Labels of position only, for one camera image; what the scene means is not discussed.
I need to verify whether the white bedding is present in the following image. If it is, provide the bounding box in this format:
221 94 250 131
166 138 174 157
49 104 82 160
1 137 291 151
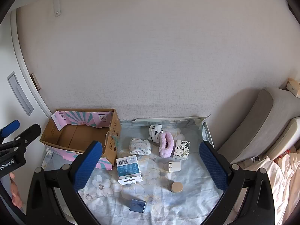
232 153 300 225

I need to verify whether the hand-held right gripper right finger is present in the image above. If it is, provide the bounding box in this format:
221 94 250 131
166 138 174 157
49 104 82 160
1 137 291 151
199 141 275 225

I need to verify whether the pale blue floral blanket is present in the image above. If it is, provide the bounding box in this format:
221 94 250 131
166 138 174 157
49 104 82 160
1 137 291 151
42 115 225 225

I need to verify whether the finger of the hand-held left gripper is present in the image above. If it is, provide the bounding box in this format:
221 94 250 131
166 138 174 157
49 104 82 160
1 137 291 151
0 119 20 143
0 123 42 151

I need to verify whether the brown door hinge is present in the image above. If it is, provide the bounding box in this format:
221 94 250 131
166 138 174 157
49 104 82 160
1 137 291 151
30 73 41 91

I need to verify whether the beige tissue box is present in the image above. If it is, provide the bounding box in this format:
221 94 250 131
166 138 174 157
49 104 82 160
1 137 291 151
286 78 300 98

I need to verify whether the person's left hand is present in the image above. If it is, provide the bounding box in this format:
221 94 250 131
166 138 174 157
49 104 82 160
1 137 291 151
10 172 23 209

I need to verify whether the white teal barcode box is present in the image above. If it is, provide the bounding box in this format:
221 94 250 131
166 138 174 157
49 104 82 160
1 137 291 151
116 155 143 185

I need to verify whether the pink fluffy sock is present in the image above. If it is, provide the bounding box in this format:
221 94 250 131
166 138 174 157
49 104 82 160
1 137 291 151
159 132 174 158

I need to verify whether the grey headboard cushion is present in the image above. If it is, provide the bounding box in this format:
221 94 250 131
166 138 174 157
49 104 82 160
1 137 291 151
217 88 291 164

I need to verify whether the round beige lidded jar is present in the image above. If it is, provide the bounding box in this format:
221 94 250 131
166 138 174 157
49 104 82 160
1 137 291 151
170 181 184 193

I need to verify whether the recessed grey door handle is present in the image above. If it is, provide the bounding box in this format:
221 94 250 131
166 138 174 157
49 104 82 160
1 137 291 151
7 72 34 116

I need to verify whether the red patterned cloth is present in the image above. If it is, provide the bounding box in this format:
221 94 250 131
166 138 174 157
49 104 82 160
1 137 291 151
275 145 300 162

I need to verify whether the white black-spotted sock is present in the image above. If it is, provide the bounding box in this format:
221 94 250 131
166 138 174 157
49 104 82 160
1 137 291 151
148 124 164 143

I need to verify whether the white floral tissue packet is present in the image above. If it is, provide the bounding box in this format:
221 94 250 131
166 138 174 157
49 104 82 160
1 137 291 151
173 140 190 160

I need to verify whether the cream cushion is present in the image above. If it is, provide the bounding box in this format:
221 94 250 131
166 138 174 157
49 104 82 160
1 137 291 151
265 117 300 160

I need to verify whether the small blue box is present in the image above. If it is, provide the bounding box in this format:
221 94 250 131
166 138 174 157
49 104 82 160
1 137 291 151
129 199 146 214

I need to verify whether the cardboard box with pink flaps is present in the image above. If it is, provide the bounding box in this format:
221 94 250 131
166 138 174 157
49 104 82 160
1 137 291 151
40 108 122 171

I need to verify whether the white charger plug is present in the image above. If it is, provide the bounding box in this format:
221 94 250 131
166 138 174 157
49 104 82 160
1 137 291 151
164 161 181 173

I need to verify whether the patterned white cloth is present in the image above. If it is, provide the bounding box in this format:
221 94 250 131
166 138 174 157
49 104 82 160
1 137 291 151
129 137 152 155

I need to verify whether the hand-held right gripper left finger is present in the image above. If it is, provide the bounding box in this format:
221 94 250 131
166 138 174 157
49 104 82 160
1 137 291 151
26 141 104 225

